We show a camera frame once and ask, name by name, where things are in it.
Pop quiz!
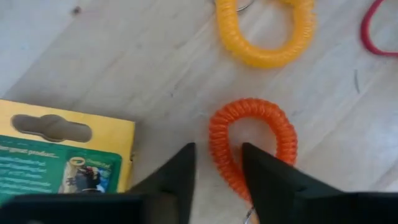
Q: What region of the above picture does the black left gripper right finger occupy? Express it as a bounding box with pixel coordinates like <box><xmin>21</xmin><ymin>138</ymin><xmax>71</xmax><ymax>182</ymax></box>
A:
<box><xmin>242</xmin><ymin>142</ymin><xmax>398</xmax><ymax>224</ymax></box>

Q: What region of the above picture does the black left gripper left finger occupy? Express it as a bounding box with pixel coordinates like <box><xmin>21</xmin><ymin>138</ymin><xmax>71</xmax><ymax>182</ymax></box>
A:
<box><xmin>0</xmin><ymin>142</ymin><xmax>197</xmax><ymax>224</ymax></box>

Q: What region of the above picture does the yellow green crayon box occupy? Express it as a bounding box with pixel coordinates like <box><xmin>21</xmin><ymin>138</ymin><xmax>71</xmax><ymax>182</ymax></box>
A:
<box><xmin>0</xmin><ymin>98</ymin><xmax>136</xmax><ymax>205</ymax></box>

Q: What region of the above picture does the orange coil wrist keychain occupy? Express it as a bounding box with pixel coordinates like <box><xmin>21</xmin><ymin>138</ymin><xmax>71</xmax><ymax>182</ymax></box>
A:
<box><xmin>208</xmin><ymin>97</ymin><xmax>299</xmax><ymax>205</ymax></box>

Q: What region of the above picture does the red rubber band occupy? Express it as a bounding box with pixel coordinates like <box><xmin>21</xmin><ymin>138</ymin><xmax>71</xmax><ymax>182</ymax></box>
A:
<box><xmin>359</xmin><ymin>0</ymin><xmax>398</xmax><ymax>58</ymax></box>

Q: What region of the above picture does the yellow coil wrist keychain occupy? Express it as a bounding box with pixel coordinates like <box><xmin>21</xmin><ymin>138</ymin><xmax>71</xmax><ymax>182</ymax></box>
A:
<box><xmin>215</xmin><ymin>0</ymin><xmax>317</xmax><ymax>69</ymax></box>

